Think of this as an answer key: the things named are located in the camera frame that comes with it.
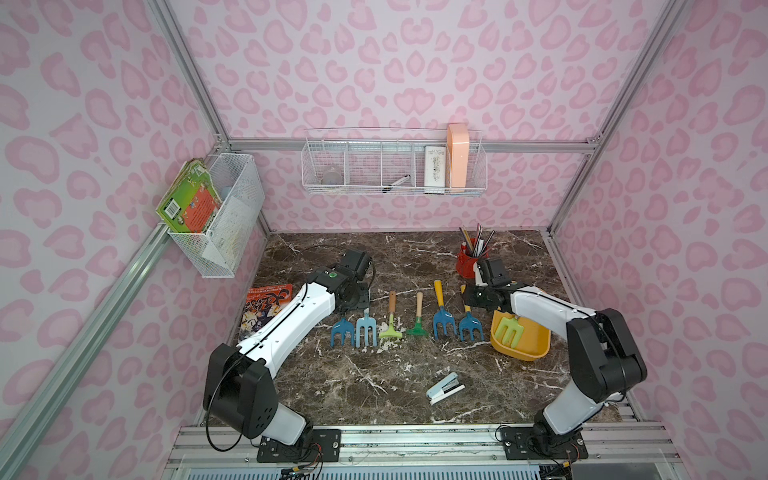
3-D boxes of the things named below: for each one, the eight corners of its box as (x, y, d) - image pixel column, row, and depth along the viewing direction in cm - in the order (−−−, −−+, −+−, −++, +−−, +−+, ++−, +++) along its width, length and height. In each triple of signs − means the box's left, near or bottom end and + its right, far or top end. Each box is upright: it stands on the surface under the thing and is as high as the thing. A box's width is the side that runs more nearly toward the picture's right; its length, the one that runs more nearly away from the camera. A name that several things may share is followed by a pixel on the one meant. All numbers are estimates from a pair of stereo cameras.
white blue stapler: (431, 406, 81) (432, 403, 79) (423, 391, 83) (424, 388, 81) (463, 389, 84) (464, 386, 82) (454, 374, 86) (455, 371, 84)
